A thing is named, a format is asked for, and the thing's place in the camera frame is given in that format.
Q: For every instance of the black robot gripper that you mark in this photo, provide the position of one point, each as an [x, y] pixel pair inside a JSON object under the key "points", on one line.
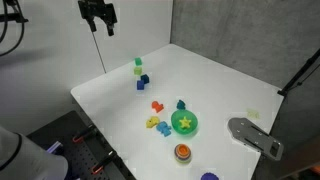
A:
{"points": [[98, 10]]}

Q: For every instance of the yellow toy animal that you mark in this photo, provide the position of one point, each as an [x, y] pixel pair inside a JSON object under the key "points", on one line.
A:
{"points": [[152, 122]]}

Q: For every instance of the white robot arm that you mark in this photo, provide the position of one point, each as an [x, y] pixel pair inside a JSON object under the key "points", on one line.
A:
{"points": [[26, 160]]}

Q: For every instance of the orange toy animal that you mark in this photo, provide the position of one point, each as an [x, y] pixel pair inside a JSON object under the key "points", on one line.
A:
{"points": [[157, 106]]}

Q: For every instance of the teal toy animal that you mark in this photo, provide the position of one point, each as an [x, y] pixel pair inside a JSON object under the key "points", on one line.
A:
{"points": [[181, 104]]}

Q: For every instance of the light blue toy animal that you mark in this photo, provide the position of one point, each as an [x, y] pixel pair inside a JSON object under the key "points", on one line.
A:
{"points": [[164, 128]]}

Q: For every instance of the yellow star toy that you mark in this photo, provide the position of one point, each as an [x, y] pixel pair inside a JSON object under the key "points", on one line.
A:
{"points": [[184, 122]]}

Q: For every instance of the green plastic bowl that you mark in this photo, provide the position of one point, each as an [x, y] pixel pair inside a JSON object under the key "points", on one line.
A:
{"points": [[191, 128]]}

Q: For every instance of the purple ball toy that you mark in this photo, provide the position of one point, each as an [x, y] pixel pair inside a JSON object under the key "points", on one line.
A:
{"points": [[209, 176]]}

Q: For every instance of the green cube block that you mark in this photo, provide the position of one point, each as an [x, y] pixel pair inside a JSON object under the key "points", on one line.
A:
{"points": [[138, 61]]}

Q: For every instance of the yellow-green cube block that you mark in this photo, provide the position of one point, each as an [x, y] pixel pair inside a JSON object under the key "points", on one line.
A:
{"points": [[137, 70]]}

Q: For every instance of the dark blue cube block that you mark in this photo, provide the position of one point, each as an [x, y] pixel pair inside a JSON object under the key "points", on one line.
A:
{"points": [[145, 78]]}

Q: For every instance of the bright blue cube block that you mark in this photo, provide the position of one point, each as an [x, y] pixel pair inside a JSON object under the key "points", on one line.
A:
{"points": [[140, 85]]}

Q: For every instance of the black clamp orange tip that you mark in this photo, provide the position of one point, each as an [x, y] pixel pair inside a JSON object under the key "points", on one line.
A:
{"points": [[85, 133], [104, 162]]}

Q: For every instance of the purple plastic piece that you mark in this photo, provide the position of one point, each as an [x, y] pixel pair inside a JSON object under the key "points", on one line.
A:
{"points": [[55, 147]]}

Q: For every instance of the black perforated base board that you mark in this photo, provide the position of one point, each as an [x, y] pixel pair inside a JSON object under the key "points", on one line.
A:
{"points": [[80, 156]]}

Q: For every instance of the pale yellow tape piece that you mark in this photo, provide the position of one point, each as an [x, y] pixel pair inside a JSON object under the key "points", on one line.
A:
{"points": [[253, 113]]}

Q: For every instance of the grey metal mounting plate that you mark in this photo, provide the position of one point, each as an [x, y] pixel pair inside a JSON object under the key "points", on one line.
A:
{"points": [[255, 138]]}

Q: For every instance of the black tripod pole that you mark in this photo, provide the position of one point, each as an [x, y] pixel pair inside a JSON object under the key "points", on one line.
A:
{"points": [[300, 73]]}

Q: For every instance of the black mounting bracket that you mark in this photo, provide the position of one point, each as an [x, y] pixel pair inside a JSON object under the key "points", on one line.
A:
{"points": [[13, 17]]}

